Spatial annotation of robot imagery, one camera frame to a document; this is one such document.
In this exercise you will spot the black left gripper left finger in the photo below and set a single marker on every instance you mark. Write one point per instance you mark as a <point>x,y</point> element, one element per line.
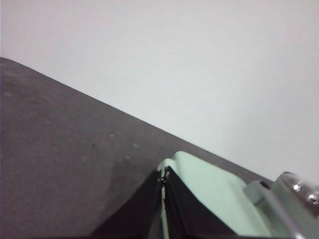
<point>139,211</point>

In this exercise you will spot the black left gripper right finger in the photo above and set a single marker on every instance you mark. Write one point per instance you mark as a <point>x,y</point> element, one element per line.
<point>189,214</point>

